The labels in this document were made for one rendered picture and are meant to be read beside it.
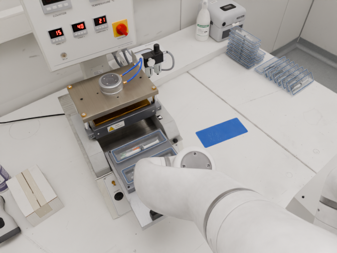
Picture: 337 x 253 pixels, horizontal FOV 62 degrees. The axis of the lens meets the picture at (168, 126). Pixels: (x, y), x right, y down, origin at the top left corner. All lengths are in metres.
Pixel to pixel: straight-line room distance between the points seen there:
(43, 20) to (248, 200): 0.80
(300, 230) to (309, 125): 1.23
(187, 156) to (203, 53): 1.19
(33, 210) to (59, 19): 0.64
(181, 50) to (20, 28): 0.84
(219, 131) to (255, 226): 1.06
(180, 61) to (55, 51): 0.80
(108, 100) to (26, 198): 0.46
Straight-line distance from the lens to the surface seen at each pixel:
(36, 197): 1.13
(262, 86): 1.59
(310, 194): 1.09
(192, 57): 1.64
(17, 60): 1.48
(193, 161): 0.54
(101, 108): 0.93
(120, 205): 1.07
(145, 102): 1.00
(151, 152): 0.93
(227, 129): 1.33
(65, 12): 0.96
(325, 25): 3.23
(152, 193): 0.48
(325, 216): 0.67
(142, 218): 0.86
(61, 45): 1.00
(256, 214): 0.29
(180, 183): 0.45
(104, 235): 1.09
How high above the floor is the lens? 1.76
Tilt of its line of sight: 50 degrees down
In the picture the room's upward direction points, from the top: 1 degrees counter-clockwise
